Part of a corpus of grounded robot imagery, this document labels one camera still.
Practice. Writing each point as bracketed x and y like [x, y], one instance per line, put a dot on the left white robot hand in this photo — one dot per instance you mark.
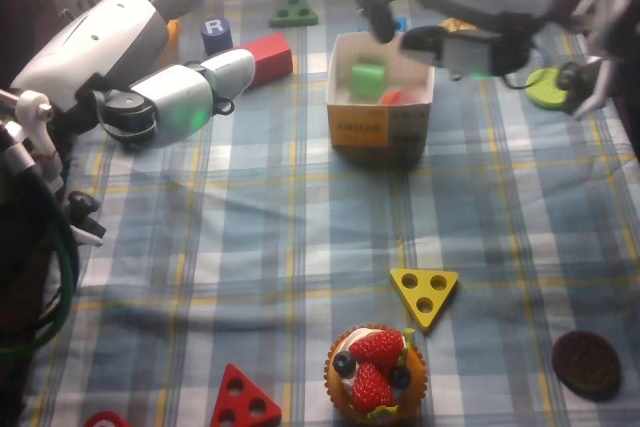
[115, 32]

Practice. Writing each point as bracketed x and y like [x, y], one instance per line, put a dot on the green toy block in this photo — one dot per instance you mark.
[367, 79]

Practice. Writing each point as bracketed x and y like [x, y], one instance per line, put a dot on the blue cylinder with letter R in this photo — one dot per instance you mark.
[217, 42]

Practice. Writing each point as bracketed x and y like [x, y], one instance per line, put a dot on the paper box with orange side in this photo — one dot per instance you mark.
[360, 127]

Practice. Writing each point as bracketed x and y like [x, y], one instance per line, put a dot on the golden brown toy piece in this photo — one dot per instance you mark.
[455, 24]

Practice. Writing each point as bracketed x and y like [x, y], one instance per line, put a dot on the orange block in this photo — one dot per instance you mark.
[173, 39]

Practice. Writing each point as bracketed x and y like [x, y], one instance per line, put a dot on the small blue block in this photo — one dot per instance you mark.
[401, 25]

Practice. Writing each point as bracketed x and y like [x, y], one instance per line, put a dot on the green toy cookie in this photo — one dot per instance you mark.
[545, 89]

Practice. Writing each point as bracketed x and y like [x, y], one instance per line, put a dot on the red rectangular block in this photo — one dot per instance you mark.
[270, 59]

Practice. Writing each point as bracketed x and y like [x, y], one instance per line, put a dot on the green triangle block with holes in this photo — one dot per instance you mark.
[287, 20]

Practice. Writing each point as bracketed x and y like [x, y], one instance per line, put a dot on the blue plaid tablecloth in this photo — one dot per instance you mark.
[250, 227]

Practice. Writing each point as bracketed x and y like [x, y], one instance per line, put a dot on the yellow triangle block with holes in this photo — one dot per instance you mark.
[424, 290]

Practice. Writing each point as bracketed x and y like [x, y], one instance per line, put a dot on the red triangle block with holes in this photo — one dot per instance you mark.
[243, 398]

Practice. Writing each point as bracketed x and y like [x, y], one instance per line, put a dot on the red and white toy piece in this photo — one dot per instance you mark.
[105, 421]

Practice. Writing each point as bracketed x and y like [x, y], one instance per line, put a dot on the brown chocolate toy cookie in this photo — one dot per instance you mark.
[585, 362]

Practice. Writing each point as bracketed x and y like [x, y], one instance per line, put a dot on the toy strawberry fruit tart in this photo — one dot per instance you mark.
[375, 362]

